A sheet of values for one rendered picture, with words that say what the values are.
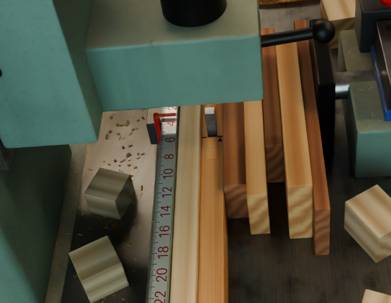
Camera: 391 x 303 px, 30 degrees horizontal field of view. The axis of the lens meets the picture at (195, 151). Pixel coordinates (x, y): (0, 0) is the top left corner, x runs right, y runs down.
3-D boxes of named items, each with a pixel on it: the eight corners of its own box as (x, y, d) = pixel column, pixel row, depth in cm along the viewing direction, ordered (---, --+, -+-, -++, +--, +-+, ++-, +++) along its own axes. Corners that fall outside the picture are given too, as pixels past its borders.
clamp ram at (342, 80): (399, 151, 67) (408, 77, 60) (318, 156, 67) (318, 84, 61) (384, 84, 73) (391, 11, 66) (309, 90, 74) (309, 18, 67)
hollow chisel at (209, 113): (220, 151, 68) (214, 113, 64) (210, 152, 68) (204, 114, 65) (220, 144, 69) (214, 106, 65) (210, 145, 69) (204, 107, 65)
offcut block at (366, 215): (343, 227, 62) (344, 201, 60) (374, 210, 63) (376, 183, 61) (376, 264, 60) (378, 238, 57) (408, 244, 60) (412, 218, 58)
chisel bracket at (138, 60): (266, 115, 61) (260, 34, 54) (101, 126, 62) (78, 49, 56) (262, 57, 66) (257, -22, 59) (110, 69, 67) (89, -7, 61)
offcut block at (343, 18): (360, 45, 78) (361, 15, 75) (328, 49, 78) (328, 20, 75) (351, 20, 81) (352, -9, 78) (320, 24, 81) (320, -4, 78)
